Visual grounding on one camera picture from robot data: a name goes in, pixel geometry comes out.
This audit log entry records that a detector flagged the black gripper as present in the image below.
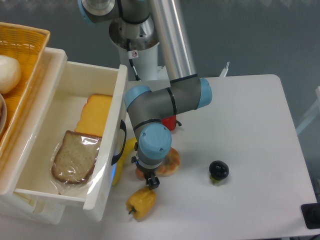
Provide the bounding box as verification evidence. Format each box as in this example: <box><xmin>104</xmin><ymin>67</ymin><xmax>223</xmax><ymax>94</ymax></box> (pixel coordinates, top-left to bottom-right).
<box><xmin>135</xmin><ymin>162</ymin><xmax>161</xmax><ymax>190</ymax></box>

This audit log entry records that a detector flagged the brown egg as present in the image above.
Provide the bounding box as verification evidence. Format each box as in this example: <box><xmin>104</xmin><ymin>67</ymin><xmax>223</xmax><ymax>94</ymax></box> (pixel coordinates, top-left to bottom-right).
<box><xmin>135</xmin><ymin>168</ymin><xmax>145</xmax><ymax>181</ymax></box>

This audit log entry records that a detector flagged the yellow bell pepper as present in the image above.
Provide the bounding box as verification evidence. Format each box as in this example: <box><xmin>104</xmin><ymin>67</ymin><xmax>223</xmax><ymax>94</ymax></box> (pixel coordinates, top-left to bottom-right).
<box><xmin>126</xmin><ymin>186</ymin><xmax>157</xmax><ymax>220</ymax></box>

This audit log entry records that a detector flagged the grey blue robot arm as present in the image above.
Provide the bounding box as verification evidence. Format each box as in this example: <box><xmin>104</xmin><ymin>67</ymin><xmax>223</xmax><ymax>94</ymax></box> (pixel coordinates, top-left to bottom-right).
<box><xmin>78</xmin><ymin>0</ymin><xmax>212</xmax><ymax>190</ymax></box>

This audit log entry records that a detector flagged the yellow banana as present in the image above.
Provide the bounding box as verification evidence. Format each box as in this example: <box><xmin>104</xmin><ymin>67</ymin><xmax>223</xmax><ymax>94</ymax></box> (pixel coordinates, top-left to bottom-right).
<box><xmin>111</xmin><ymin>137</ymin><xmax>137</xmax><ymax>187</ymax></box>

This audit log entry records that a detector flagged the red bell pepper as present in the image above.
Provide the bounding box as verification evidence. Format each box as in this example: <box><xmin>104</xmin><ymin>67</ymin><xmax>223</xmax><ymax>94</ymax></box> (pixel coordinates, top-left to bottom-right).
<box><xmin>161</xmin><ymin>115</ymin><xmax>182</xmax><ymax>131</ymax></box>

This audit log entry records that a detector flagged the dark purple mangosteen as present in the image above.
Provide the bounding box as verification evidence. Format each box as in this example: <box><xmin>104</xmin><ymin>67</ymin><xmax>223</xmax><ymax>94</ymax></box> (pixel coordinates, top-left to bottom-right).
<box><xmin>209</xmin><ymin>160</ymin><xmax>230</xmax><ymax>184</ymax></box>

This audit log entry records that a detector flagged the wrapped brown bread slice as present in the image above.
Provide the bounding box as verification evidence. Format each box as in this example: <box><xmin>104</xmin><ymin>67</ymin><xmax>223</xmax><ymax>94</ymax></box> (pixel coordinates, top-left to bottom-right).
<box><xmin>51</xmin><ymin>130</ymin><xmax>102</xmax><ymax>185</ymax></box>

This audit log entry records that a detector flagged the orange cake slice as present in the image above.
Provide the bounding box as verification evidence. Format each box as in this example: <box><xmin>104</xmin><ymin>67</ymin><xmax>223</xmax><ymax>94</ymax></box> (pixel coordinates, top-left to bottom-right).
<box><xmin>74</xmin><ymin>94</ymin><xmax>113</xmax><ymax>137</ymax></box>

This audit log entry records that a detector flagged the white plastic drawer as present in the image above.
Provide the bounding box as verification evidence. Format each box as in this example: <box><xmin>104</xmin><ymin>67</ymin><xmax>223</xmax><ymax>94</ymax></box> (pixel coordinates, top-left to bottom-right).
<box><xmin>15</xmin><ymin>61</ymin><xmax>128</xmax><ymax>222</ymax></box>

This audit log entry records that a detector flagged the white drawer cabinet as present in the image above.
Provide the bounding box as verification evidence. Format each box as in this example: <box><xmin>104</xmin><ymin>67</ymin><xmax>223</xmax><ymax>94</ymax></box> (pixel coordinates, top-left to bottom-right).
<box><xmin>0</xmin><ymin>47</ymin><xmax>67</xmax><ymax>224</ymax></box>

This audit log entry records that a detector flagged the black device at edge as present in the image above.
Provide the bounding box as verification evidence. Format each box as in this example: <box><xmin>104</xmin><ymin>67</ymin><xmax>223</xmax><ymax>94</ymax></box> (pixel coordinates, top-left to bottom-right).
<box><xmin>300</xmin><ymin>203</ymin><xmax>320</xmax><ymax>230</ymax></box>

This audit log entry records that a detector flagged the bowl rim at left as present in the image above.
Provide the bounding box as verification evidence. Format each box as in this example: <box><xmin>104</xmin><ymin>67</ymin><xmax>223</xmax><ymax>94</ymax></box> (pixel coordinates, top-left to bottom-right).
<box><xmin>0</xmin><ymin>95</ymin><xmax>7</xmax><ymax>134</ymax></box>

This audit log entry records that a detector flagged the white bun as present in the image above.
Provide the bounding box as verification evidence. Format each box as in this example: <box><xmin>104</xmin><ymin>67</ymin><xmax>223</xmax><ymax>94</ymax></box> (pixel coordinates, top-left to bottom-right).
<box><xmin>0</xmin><ymin>55</ymin><xmax>22</xmax><ymax>94</ymax></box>

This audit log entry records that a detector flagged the yellow wicker basket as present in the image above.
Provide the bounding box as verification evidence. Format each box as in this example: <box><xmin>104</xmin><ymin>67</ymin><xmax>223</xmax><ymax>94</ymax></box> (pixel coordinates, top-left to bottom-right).
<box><xmin>0</xmin><ymin>22</ymin><xmax>51</xmax><ymax>154</ymax></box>

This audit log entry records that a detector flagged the orange shrimp ring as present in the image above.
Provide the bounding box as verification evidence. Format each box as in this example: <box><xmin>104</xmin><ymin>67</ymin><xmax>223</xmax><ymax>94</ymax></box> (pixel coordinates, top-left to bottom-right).
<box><xmin>156</xmin><ymin>147</ymin><xmax>181</xmax><ymax>178</ymax></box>

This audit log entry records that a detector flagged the black drawer handle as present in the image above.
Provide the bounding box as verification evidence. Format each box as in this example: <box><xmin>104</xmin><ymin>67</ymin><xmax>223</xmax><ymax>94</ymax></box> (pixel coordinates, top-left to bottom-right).
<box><xmin>111</xmin><ymin>119</ymin><xmax>127</xmax><ymax>166</ymax></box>

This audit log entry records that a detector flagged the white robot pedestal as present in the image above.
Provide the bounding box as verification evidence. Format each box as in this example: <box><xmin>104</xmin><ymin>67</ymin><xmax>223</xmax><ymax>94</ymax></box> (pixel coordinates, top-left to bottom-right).
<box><xmin>117</xmin><ymin>43</ymin><xmax>169</xmax><ymax>81</ymax></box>

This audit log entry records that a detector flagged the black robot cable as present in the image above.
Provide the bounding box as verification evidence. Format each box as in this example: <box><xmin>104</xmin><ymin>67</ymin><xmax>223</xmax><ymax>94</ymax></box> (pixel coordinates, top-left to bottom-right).
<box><xmin>126</xmin><ymin>38</ymin><xmax>141</xmax><ymax>82</ymax></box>

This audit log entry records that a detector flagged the white frame at right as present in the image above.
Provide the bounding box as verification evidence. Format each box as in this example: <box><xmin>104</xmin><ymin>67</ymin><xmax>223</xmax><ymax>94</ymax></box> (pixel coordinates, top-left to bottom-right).
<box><xmin>295</xmin><ymin>86</ymin><xmax>320</xmax><ymax>136</ymax></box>

